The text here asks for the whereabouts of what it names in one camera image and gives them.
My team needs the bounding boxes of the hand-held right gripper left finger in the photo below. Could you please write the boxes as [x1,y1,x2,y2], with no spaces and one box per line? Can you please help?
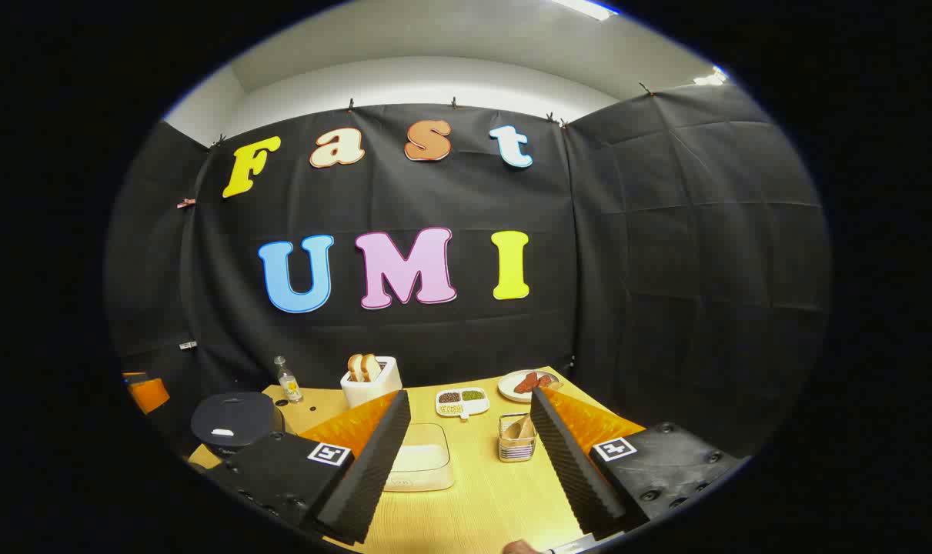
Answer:
[204,389,413,546]

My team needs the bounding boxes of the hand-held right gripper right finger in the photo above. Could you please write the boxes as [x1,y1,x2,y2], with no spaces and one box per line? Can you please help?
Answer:
[529,386,743,541]

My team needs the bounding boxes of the clear wire chopstick holder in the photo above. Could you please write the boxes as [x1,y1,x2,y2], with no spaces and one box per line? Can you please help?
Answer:
[498,413,538,462]

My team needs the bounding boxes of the dark grey rice cooker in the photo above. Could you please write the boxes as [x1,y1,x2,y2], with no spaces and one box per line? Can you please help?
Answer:
[191,391,286,459]

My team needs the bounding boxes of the clear plastic rice box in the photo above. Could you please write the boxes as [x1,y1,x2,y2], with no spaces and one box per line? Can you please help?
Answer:
[381,423,456,493]

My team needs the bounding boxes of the white toaster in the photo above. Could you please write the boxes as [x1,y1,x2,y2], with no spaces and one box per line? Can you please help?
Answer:
[340,355,403,409]

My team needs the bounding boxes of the white round plate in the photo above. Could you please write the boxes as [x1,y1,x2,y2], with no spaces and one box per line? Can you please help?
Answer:
[498,369,563,403]

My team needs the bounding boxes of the white divided bean dish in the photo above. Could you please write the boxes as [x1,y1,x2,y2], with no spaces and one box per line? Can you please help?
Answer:
[435,387,490,421]

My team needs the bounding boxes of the small glass bottle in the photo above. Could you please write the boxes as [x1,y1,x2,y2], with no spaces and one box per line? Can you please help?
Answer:
[273,355,303,404]

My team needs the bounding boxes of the black backdrop cloth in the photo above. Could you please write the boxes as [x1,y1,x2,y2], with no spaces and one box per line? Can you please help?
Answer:
[105,83,832,462]

